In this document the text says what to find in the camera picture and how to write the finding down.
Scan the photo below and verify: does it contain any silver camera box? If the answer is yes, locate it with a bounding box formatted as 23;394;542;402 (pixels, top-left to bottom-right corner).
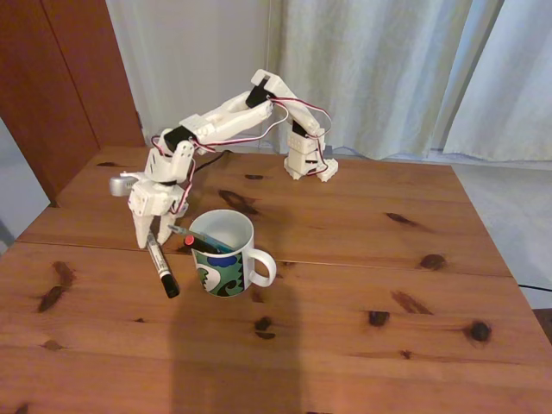
107;171;141;198

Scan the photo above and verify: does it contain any brown wooden cabinet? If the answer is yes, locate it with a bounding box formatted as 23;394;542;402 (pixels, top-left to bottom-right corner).
0;0;146;208

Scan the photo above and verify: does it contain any black camera cable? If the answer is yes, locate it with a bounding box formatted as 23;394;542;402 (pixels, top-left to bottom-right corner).
193;148;229;172

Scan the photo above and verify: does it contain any black pen with red ends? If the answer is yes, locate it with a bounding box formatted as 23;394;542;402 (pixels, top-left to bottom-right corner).
183;235;221;255

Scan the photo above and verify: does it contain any white marker with black cap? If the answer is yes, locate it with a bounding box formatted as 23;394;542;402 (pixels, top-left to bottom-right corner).
145;232;180;299

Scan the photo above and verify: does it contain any wide white curtain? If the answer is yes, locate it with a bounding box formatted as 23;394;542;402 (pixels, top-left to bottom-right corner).
258;0;508;161

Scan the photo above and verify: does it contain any teal mechanical pencil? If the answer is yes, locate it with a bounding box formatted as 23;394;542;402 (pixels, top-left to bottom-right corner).
167;223;236;255

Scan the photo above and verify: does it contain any white mug, green blue pattern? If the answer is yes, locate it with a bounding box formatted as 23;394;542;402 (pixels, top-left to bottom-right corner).
189;209;278;298

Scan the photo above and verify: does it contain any narrow white curtain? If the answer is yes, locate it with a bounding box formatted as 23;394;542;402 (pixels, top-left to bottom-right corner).
443;0;552;163

